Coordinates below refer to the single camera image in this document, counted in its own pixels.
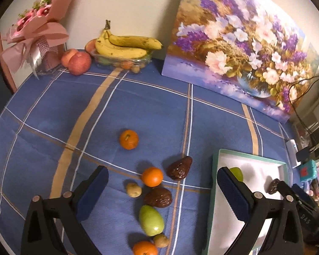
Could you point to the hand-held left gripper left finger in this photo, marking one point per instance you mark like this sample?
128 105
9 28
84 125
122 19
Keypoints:
93 191

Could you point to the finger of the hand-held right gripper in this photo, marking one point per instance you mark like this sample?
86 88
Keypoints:
303 194
285 188

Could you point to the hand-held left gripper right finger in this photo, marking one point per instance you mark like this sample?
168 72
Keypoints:
234 194

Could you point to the dark brown avocado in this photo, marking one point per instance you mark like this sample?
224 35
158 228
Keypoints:
158 197
179 168
273 186

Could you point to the green mango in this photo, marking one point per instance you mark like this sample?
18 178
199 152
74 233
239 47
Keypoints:
237 172

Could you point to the white box with teal rim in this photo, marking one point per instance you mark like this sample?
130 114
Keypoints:
255 170

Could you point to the small tan longan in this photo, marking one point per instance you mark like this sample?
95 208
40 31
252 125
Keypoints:
133 189
160 240

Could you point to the green pear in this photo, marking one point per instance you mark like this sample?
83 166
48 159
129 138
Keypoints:
151 220

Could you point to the teal toy box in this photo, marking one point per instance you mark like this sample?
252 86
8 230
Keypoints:
308 170

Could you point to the dark power adapter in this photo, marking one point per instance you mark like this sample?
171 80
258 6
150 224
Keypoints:
303 155

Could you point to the white charger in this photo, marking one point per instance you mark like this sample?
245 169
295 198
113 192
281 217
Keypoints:
291 147

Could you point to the blue plaid tablecloth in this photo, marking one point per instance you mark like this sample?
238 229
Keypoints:
148 106

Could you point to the red apple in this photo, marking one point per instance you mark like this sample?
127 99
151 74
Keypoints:
79 63
66 57

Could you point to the small orange tangerine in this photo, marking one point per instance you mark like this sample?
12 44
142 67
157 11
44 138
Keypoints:
126 65

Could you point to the clear plastic tray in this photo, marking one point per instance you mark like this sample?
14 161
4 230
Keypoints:
117 61

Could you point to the reddish peach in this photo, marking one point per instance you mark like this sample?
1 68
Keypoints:
89 45

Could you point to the yellow banana bunch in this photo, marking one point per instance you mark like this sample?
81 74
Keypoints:
122 48

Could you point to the flower painting on canvas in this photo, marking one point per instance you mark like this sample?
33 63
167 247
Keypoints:
242 45

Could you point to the pink wrapped flower bouquet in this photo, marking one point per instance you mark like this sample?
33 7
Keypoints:
40 26

